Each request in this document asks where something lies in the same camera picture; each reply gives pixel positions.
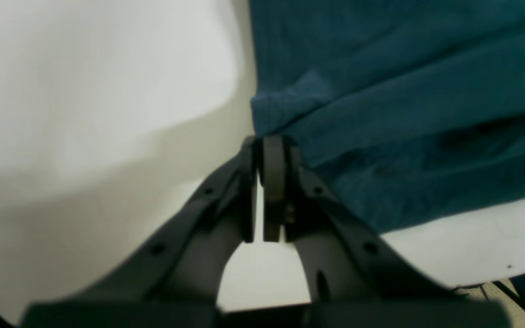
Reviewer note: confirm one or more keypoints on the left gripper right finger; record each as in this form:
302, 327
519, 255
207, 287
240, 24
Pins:
355, 279

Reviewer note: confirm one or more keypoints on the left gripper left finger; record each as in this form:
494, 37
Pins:
173, 279

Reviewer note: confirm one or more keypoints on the dark teal T-shirt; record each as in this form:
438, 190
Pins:
410, 110

